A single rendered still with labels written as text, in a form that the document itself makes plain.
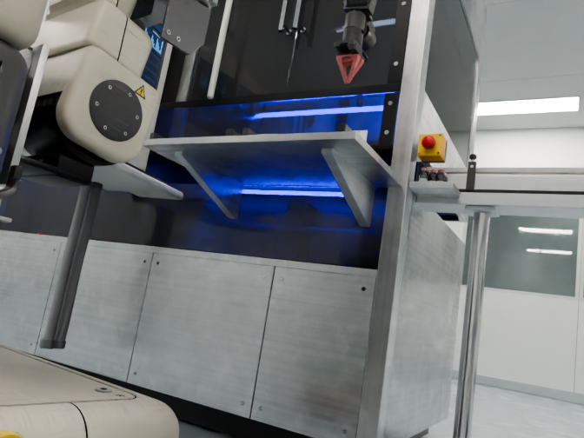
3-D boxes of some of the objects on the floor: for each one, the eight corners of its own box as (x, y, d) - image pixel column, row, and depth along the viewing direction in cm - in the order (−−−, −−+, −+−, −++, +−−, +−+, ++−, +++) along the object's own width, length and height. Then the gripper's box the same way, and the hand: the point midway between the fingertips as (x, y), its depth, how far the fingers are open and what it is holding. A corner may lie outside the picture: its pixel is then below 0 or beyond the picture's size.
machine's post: (358, 479, 145) (434, -135, 183) (378, 485, 142) (452, -140, 180) (349, 483, 140) (431, -150, 177) (370, 490, 137) (448, -156, 175)
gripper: (348, 43, 148) (342, 92, 145) (335, 23, 139) (328, 76, 136) (371, 39, 144) (364, 90, 142) (358, 20, 136) (351, 73, 133)
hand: (347, 80), depth 139 cm, fingers closed
